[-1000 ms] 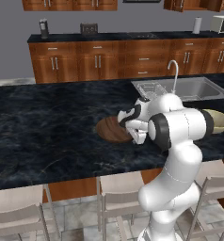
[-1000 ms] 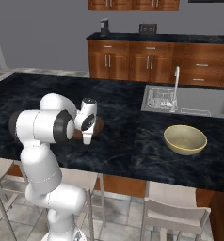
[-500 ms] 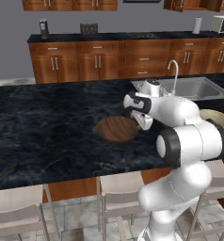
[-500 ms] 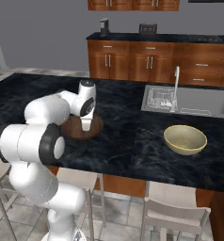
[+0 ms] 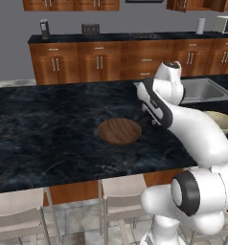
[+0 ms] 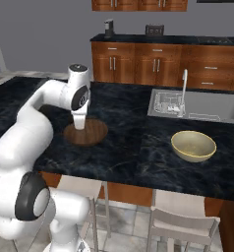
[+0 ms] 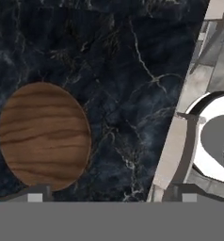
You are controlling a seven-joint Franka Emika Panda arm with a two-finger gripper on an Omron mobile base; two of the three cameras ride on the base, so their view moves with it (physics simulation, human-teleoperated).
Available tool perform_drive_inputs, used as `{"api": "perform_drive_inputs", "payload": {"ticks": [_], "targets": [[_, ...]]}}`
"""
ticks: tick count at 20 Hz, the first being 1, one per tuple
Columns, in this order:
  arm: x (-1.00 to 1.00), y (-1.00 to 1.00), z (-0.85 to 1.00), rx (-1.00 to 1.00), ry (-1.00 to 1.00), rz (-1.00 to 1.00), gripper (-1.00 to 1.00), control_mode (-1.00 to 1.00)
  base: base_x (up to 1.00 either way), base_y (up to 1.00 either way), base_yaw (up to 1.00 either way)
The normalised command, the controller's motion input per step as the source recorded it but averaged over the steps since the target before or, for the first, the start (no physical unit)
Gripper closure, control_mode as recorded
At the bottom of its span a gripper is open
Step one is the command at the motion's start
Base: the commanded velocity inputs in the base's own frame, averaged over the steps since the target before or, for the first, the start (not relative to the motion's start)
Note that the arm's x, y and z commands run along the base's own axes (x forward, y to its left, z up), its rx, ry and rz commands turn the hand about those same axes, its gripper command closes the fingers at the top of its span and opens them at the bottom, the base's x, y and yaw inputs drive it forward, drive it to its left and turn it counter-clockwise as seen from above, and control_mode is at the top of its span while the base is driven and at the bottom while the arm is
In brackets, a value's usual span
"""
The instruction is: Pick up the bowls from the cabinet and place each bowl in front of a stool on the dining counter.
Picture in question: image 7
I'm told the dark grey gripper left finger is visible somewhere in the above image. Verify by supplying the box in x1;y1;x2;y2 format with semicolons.
0;184;55;203

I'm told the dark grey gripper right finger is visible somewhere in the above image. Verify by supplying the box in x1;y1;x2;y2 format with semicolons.
162;183;224;203

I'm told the round wooden board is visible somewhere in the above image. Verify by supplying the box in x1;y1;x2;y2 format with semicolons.
0;81;93;192

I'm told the grey stool frame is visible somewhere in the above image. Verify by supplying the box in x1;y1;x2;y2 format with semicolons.
189;0;224;75

